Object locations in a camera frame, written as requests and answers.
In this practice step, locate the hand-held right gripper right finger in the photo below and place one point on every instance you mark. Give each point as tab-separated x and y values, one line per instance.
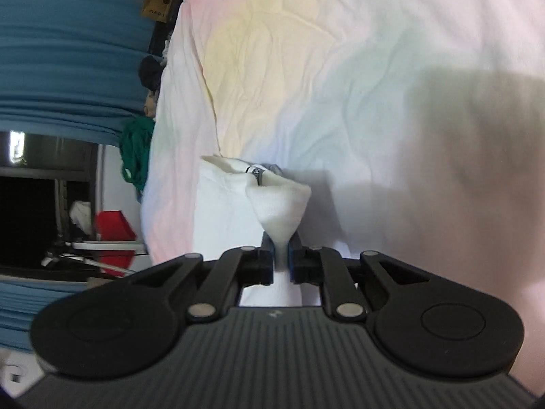
294	260

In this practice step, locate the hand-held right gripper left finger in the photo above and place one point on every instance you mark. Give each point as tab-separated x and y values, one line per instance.
266	257

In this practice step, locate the white pants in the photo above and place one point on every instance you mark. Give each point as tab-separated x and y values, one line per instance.
276	208

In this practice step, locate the red cloth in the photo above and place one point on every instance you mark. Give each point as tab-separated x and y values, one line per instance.
115	234

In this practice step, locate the white drying stand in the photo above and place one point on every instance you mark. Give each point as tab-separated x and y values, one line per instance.
106	245

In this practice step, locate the green garment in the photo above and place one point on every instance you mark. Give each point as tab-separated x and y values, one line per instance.
136	149

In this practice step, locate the pastel tie-dye blanket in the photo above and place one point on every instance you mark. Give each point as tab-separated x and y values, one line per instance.
362	93

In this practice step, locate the white cloth on stand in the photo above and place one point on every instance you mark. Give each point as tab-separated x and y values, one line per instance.
81	217

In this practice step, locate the beige cloth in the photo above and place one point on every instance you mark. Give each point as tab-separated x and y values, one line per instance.
150	104

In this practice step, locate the black crumpled garment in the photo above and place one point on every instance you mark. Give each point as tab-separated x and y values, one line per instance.
150	72

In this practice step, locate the black bench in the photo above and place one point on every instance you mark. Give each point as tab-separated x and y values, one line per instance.
159	38

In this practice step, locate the dark window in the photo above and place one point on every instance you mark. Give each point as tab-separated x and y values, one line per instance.
25	213

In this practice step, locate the blue curtain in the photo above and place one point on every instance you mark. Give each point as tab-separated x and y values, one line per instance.
21	306
64	51

